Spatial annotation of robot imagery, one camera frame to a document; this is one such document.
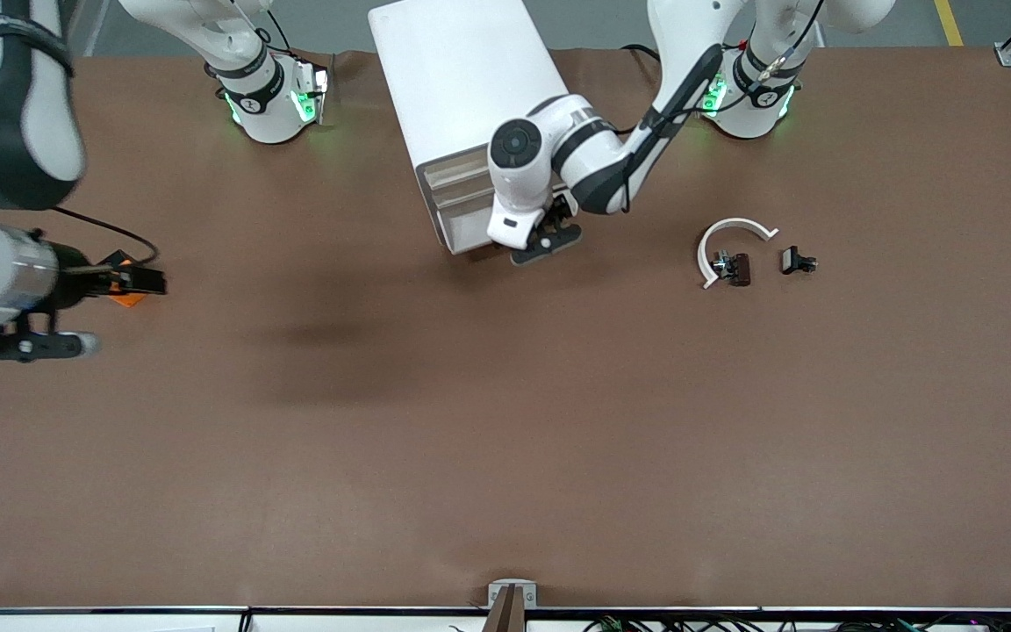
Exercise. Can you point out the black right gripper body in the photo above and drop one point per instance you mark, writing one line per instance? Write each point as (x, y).
(75, 274)

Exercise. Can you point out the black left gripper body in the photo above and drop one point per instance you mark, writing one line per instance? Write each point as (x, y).
(561, 210)

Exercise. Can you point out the orange box with hole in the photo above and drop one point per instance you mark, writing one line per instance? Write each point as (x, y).
(130, 300)

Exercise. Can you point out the white plastic drawer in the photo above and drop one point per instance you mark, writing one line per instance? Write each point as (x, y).
(462, 193)
(470, 233)
(453, 171)
(466, 213)

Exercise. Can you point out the white drawer cabinet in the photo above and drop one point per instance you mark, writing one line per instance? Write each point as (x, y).
(462, 79)

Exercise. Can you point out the white curved plastic clamp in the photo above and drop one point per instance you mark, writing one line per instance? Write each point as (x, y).
(738, 224)

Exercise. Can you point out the small black clip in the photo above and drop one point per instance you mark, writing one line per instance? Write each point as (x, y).
(791, 260)

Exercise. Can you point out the brown wooden bar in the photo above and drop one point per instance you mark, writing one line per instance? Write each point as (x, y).
(505, 614)

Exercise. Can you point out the brown switch with metal terminals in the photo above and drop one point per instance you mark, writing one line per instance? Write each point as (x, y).
(741, 269)

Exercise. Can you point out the grey metal bracket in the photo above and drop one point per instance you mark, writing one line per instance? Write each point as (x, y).
(530, 597)

